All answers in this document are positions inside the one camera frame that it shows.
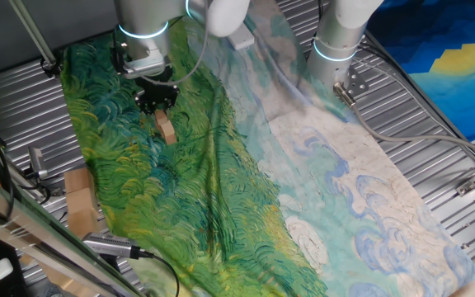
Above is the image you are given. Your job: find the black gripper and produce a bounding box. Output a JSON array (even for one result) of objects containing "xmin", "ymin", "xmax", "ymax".
[{"xmin": 134, "ymin": 65, "xmax": 181, "ymax": 116}]

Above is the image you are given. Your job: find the white power strip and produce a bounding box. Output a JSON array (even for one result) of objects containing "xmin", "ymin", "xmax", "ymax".
[{"xmin": 227, "ymin": 22, "xmax": 256, "ymax": 51}]

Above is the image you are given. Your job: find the large wooden cube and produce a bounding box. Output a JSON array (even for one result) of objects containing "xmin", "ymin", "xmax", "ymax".
[
  {"xmin": 64, "ymin": 187, "xmax": 98, "ymax": 215},
  {"xmin": 67, "ymin": 208, "xmax": 101, "ymax": 239},
  {"xmin": 63, "ymin": 167, "xmax": 94, "ymax": 195}
]

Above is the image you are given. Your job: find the black pole clamp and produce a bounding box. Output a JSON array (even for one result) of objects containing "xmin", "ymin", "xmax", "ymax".
[{"xmin": 41, "ymin": 57, "xmax": 63, "ymax": 79}]

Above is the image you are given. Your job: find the painted landscape cloth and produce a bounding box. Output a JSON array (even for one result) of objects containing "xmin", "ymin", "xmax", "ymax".
[{"xmin": 59, "ymin": 7, "xmax": 475, "ymax": 297}]

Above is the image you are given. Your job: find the grey tripod pole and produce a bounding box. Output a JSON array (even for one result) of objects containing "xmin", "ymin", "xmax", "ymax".
[{"xmin": 8, "ymin": 0, "xmax": 59, "ymax": 69}]

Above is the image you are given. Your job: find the small white case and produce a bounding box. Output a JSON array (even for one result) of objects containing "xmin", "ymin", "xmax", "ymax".
[{"xmin": 0, "ymin": 257, "xmax": 15, "ymax": 281}]

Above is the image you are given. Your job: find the blue and yellow cloth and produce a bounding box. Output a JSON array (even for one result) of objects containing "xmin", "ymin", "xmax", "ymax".
[{"xmin": 364, "ymin": 0, "xmax": 475, "ymax": 144}]

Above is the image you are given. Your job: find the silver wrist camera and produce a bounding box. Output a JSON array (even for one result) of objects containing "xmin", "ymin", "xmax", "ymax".
[{"xmin": 120, "ymin": 56, "xmax": 168, "ymax": 80}]

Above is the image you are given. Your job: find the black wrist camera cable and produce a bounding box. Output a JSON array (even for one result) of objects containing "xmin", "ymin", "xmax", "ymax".
[{"xmin": 109, "ymin": 0, "xmax": 210, "ymax": 87}]

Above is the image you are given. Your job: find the small silver camera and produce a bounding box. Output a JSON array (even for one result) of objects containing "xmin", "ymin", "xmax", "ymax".
[{"xmin": 28, "ymin": 146, "xmax": 49, "ymax": 181}]

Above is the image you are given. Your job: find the silver bar camera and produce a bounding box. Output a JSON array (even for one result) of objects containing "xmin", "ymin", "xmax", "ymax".
[{"xmin": 81, "ymin": 232, "xmax": 142, "ymax": 260}]

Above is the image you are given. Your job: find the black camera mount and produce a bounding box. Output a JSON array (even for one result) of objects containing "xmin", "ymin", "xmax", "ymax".
[{"xmin": 96, "ymin": 253, "xmax": 123, "ymax": 276}]

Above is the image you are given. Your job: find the metal frame beam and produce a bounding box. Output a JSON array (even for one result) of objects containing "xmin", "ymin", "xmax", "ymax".
[{"xmin": 0, "ymin": 164, "xmax": 146, "ymax": 297}]

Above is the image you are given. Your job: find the grey conduit hose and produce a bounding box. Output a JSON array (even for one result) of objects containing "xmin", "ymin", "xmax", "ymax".
[{"xmin": 332, "ymin": 81, "xmax": 475, "ymax": 166}]

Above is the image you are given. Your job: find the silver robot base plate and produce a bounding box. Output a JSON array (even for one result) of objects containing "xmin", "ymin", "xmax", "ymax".
[{"xmin": 344, "ymin": 64, "xmax": 370, "ymax": 99}]

